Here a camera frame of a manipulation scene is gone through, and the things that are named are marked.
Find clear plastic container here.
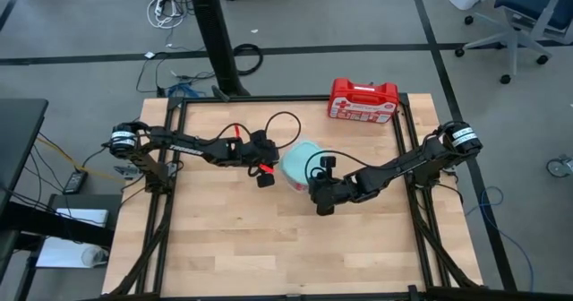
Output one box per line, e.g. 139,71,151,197
280,142,324,193

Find red first aid kit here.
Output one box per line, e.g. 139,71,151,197
326,77,399,125

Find clear plastic cup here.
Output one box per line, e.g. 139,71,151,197
81,245,110,269

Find gray caster wheel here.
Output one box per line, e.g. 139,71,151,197
545,153,573,179

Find black desk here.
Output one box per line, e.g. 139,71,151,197
0,98,49,203

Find black coiled cable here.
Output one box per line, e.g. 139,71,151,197
232,43,264,76

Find black metal table frame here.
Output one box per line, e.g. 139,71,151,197
105,92,487,301

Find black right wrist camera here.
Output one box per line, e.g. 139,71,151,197
318,156,338,180

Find black power adapter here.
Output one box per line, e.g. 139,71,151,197
62,169,90,195

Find black left camera cable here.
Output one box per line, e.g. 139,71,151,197
263,111,302,150

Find yellow cable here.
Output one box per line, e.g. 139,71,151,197
38,134,113,182

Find white cable bundle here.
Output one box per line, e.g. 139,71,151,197
146,0,187,30

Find black right camera cable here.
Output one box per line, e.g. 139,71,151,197
304,150,395,185

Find black camera cable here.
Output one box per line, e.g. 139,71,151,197
304,150,395,185
263,111,302,150

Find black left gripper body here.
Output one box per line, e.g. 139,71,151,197
230,130,281,168

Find blue cable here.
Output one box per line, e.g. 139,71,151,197
465,185,536,293
167,83,201,99

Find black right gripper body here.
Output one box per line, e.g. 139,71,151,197
308,177,359,206

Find black tower fan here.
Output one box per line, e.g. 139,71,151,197
185,0,252,99

